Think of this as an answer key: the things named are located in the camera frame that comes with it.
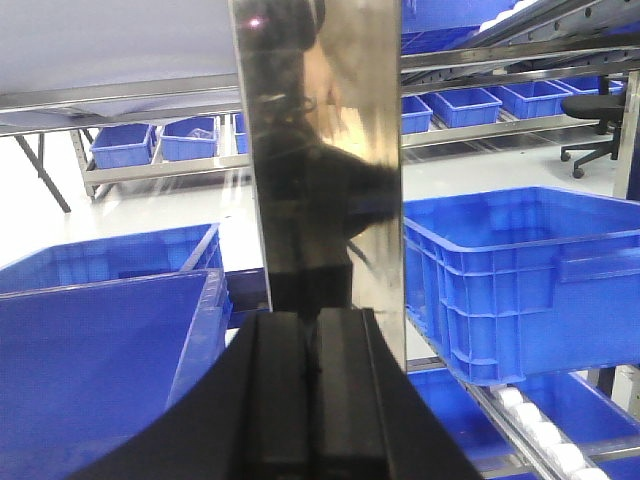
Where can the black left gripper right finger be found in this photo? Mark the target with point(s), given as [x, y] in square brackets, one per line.
[369, 422]

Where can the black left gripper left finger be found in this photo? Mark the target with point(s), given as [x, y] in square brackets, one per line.
[246, 418]

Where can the blue crate lower shelf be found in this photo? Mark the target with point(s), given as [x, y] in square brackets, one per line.
[580, 410]

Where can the large blue crate left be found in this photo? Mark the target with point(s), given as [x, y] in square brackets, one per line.
[99, 338]

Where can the large blue crate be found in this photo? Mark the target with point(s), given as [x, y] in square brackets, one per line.
[511, 283]
[99, 338]

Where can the large blue crate right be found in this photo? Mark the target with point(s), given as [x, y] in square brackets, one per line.
[511, 283]

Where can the white roller track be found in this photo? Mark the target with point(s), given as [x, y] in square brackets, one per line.
[557, 451]

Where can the small blue bin far left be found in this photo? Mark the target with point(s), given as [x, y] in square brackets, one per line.
[124, 146]

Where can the small blue bin right row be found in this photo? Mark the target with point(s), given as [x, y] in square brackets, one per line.
[464, 107]

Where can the small blue bin far right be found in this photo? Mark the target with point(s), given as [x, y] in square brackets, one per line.
[531, 100]

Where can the black office chair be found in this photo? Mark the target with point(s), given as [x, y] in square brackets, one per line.
[607, 109]

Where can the shiny steel shelf post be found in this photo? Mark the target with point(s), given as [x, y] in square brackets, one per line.
[320, 89]

